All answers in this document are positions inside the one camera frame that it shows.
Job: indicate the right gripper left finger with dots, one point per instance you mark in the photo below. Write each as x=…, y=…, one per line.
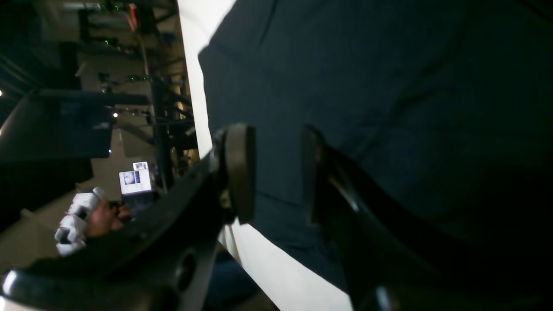
x=163, y=260

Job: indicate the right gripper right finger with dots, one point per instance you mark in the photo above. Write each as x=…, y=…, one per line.
x=392, y=261

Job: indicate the black T-shirt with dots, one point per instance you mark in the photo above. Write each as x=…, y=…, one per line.
x=446, y=104

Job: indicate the person hand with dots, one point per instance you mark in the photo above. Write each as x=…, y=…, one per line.
x=106, y=218

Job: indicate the laptop screen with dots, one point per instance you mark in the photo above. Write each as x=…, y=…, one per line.
x=136, y=181

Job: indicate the white handheld controller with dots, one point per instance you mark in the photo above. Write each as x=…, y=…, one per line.
x=70, y=235

